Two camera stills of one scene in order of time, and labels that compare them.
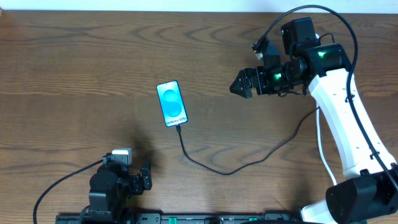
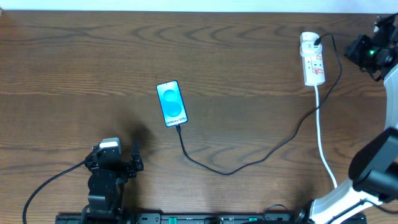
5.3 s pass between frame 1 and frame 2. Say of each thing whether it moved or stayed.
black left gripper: moved
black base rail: stayed
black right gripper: moved
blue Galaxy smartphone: stayed
